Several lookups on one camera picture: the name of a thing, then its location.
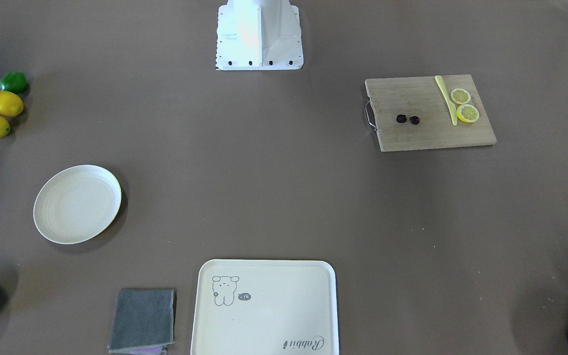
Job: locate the cream round plate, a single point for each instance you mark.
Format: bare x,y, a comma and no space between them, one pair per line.
77,204

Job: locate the cream rabbit tray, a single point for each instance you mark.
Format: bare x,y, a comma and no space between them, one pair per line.
266,307

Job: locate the bamboo cutting board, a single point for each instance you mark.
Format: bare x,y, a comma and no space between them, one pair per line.
420,96

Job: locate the yellow plastic knife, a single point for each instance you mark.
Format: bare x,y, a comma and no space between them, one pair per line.
445,93

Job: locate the lemon slice near edge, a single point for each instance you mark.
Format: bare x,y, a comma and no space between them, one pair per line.
460,96

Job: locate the grey folded cloth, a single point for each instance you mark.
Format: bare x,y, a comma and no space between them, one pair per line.
143,322

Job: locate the green lime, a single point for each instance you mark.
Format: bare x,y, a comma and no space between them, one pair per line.
14,82

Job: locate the yellow lemon middle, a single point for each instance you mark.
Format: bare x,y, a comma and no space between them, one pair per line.
11,105

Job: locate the white pedestal column base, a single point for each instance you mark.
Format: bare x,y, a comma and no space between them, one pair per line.
258,35

